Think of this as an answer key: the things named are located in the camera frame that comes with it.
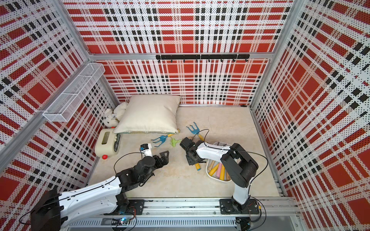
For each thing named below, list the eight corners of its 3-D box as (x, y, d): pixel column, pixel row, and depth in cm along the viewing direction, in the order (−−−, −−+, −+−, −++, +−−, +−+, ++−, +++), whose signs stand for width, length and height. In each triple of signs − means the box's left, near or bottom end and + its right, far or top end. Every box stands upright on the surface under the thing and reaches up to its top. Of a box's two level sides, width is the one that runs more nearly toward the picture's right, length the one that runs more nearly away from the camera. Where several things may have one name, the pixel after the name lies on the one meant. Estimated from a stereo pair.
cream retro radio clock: (95, 160, 91) (88, 154, 85) (107, 135, 103) (101, 128, 97) (114, 160, 91) (108, 154, 85) (123, 135, 103) (119, 128, 97)
